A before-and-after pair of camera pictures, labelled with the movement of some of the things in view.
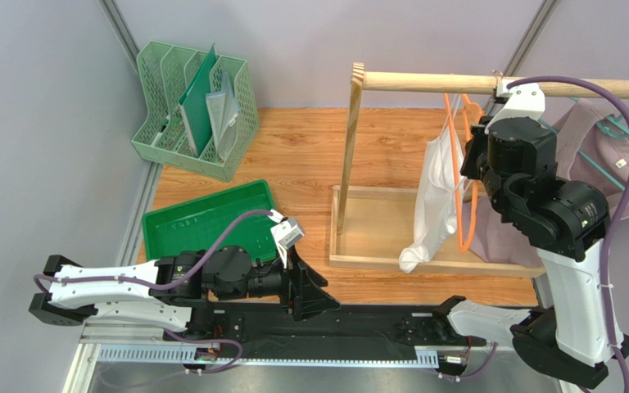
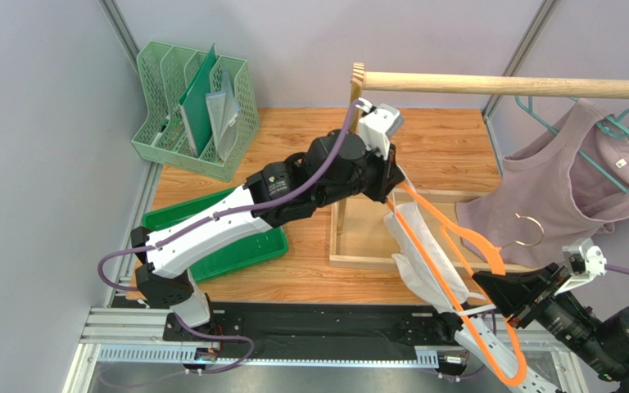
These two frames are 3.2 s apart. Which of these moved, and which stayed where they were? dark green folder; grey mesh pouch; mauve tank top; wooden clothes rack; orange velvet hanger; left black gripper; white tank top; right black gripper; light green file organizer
Moved: left black gripper; right black gripper; white tank top; orange velvet hanger
Stayed: light green file organizer; mauve tank top; grey mesh pouch; dark green folder; wooden clothes rack
